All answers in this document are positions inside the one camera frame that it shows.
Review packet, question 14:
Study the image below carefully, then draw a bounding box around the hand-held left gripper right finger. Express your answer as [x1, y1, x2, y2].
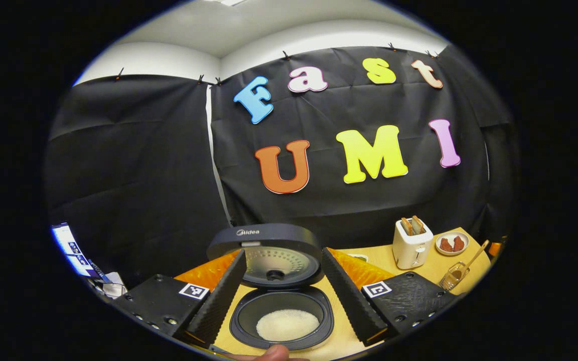
[321, 247, 461, 347]

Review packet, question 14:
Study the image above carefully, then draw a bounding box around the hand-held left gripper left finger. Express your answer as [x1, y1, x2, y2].
[113, 249, 248, 349]

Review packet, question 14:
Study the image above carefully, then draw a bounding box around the wooden spoon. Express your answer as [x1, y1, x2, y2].
[449, 240, 491, 282]

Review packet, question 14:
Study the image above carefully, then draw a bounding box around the heap of white rice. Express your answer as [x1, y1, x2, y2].
[256, 309, 321, 343]

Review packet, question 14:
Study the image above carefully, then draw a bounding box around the black rice cooker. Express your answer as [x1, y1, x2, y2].
[206, 223, 335, 351]

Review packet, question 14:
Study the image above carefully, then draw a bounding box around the white round plate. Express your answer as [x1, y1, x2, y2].
[436, 232, 470, 257]

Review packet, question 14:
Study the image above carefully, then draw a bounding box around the white toaster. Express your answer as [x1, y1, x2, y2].
[392, 219, 435, 271]

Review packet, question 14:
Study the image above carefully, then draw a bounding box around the white side desk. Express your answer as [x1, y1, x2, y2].
[88, 271, 130, 301]

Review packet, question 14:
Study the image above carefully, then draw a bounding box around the computer monitor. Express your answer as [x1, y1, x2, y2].
[51, 223, 112, 284]

